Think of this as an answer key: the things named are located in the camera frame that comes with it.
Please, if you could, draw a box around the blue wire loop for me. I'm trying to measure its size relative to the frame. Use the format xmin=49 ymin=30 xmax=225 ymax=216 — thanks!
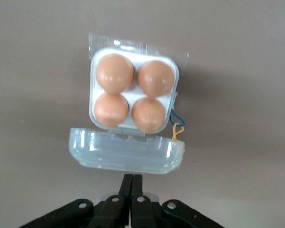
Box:
xmin=170 ymin=108 xmax=186 ymax=126

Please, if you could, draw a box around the yellow rubber band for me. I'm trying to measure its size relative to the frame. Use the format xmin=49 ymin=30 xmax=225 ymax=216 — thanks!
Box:
xmin=171 ymin=122 xmax=185 ymax=141

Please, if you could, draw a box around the clear plastic egg carton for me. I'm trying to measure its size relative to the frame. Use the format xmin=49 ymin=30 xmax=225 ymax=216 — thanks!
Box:
xmin=88 ymin=47 xmax=180 ymax=135

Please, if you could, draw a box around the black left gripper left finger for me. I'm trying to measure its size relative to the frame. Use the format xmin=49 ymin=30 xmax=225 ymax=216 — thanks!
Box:
xmin=19 ymin=174 xmax=133 ymax=228

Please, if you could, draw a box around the brown egg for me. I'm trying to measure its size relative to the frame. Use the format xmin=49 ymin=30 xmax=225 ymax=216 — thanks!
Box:
xmin=95 ymin=53 xmax=135 ymax=94
xmin=131 ymin=97 xmax=167 ymax=133
xmin=136 ymin=60 xmax=176 ymax=97
xmin=93 ymin=92 xmax=130 ymax=128

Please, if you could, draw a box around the clear plastic box lid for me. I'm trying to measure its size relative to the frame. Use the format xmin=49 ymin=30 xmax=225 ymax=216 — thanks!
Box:
xmin=68 ymin=127 xmax=186 ymax=176

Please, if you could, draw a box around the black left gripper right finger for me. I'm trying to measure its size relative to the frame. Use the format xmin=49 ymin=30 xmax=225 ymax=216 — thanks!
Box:
xmin=132 ymin=175 xmax=226 ymax=228

